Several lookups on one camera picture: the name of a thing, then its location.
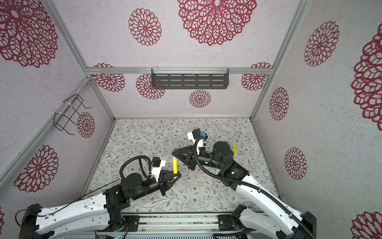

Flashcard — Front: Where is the dark grey wall shelf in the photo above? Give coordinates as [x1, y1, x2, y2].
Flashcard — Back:
[151, 68, 229, 90]

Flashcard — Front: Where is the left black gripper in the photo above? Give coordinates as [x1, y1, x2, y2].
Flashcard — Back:
[132, 170, 181, 202]

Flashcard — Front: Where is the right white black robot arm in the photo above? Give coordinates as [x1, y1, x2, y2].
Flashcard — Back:
[172, 138, 317, 239]

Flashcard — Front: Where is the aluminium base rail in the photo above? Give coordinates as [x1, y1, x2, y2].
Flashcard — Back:
[122, 212, 231, 236]

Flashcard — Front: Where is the black wire wall basket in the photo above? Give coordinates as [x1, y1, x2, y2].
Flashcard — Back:
[53, 94, 91, 135]

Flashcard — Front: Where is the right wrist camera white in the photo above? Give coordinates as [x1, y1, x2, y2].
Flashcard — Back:
[187, 128, 208, 147]

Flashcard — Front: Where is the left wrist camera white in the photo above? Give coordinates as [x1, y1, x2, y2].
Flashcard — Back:
[151, 157, 166, 182]

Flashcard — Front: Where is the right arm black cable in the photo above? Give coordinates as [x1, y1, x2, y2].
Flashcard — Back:
[193, 137, 317, 239]

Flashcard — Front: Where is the yellow highlighter pen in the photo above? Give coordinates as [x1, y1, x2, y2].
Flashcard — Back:
[173, 157, 178, 174]
[232, 143, 237, 155]

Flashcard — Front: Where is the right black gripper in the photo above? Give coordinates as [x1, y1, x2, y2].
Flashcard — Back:
[174, 146, 226, 173]

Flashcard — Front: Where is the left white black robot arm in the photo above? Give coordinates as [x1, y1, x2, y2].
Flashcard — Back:
[19, 170, 181, 239]

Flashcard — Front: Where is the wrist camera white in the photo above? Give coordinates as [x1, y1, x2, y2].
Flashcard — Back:
[151, 157, 166, 182]
[187, 128, 208, 147]

